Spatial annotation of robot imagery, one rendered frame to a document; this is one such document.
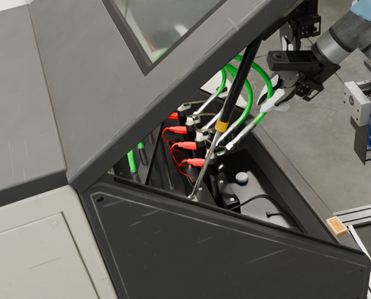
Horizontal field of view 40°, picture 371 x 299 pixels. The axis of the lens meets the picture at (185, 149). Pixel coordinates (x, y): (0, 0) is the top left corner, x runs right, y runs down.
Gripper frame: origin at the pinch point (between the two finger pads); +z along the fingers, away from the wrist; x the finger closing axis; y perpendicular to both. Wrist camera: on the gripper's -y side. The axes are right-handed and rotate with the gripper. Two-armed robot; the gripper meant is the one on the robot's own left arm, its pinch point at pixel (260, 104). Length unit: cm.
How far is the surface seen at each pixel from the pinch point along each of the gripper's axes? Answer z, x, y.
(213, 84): 29, 45, 20
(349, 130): 51, 97, 160
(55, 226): 12, -41, -50
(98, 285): 22, -44, -36
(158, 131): 29.8, 10.8, -8.9
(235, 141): 10.4, -4.7, -0.5
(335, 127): 57, 102, 155
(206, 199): 28.7, -10.0, 3.4
